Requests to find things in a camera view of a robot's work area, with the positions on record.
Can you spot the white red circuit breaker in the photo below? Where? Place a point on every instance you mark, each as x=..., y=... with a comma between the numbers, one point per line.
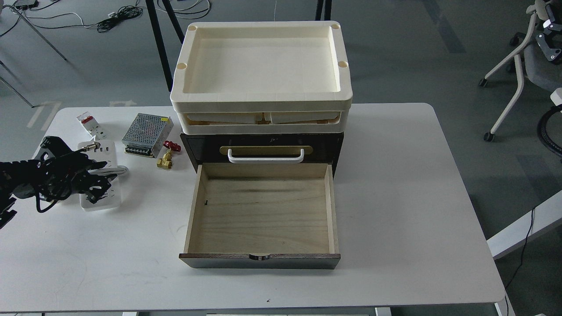
x=91, y=125

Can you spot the cream plastic tray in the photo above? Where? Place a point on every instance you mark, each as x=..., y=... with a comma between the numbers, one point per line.
x=262, y=78

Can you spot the metal power supply unit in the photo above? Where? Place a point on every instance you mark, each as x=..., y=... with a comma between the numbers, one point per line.
x=146, y=135

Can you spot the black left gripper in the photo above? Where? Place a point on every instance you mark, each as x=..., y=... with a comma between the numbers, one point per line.
x=69, y=174

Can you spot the white office chair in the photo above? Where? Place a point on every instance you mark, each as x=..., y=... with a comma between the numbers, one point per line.
x=528, y=62

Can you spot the white drawer handle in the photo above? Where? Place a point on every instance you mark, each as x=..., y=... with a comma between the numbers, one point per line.
x=261, y=160

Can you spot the white power strip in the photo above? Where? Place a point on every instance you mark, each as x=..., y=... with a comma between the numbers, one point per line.
x=112, y=198

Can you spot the brass valve red handle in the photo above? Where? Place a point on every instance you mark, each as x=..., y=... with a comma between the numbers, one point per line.
x=166, y=161

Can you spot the open wooden drawer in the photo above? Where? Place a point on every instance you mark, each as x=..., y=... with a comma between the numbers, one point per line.
x=271, y=216

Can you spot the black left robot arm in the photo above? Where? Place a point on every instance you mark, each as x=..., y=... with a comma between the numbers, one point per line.
x=17, y=181

